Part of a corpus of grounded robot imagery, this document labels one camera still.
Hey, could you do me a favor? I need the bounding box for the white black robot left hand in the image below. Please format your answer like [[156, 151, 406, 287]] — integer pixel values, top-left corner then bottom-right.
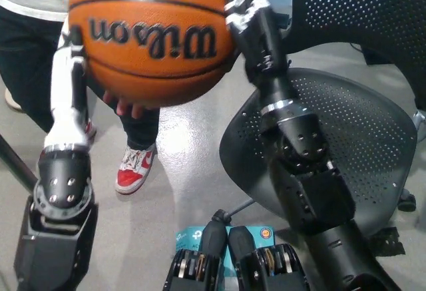
[[43, 26, 97, 151]]

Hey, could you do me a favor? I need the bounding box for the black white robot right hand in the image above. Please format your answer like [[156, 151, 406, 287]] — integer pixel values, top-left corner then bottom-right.
[[224, 0, 296, 112]]

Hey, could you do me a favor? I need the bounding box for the person bare hand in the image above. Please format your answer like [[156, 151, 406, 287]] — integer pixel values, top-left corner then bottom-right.
[[103, 93, 158, 120]]

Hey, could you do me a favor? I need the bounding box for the orange Wilson basketball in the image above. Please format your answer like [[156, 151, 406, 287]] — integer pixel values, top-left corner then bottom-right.
[[68, 0, 237, 109]]

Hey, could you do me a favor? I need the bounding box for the person in grey shirt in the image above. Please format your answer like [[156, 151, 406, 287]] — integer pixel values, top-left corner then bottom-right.
[[0, 0, 160, 150]]

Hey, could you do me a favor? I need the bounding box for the black perforated office chair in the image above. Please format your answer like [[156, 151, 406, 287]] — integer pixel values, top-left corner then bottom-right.
[[212, 0, 426, 238]]

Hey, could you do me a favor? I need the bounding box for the red white sneaker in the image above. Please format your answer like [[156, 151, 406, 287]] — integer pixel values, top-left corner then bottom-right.
[[85, 119, 98, 143], [114, 143, 157, 195]]

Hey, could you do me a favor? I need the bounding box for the white shoe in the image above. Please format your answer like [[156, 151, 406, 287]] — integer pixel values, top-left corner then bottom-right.
[[4, 88, 23, 112]]

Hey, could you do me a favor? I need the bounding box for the black slanted pole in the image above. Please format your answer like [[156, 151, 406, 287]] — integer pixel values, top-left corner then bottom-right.
[[0, 134, 39, 194]]

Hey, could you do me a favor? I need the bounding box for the black floor box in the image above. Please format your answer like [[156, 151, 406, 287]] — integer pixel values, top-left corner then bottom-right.
[[361, 47, 394, 67]]

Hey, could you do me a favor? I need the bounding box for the teal TP-Link cardboard box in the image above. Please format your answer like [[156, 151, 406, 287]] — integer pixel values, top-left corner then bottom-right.
[[175, 226, 276, 291]]

